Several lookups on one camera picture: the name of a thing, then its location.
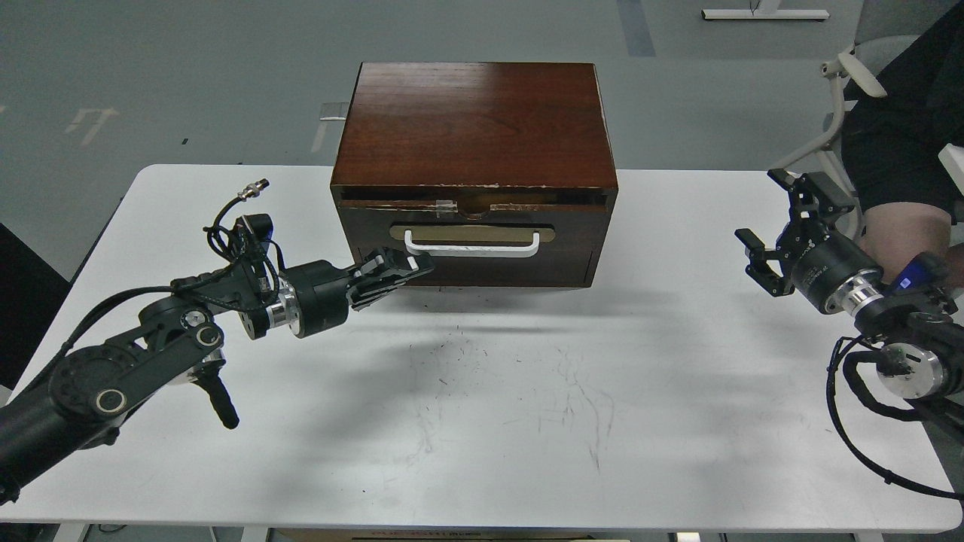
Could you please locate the white office chair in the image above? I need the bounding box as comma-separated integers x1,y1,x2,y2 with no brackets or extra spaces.
768,35,918,199

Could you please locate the seated person in black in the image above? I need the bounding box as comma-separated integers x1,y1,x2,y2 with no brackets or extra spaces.
840,2,963,288

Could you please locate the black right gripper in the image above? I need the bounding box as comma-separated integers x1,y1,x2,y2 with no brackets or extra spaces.
734,169,882,315

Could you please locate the dark wooden cabinet box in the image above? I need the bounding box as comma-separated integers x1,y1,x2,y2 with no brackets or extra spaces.
331,62,620,289

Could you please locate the wooden drawer with white handle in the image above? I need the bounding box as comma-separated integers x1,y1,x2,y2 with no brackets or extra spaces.
337,200,612,288

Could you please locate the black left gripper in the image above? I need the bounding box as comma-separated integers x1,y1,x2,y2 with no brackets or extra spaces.
267,251,436,337

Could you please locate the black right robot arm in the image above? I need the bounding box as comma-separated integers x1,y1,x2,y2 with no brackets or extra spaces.
736,169,962,440

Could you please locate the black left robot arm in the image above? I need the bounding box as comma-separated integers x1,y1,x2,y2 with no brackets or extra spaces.
1,179,435,504

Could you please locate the white bar on floor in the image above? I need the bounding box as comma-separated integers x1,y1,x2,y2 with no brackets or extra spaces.
701,1,830,22

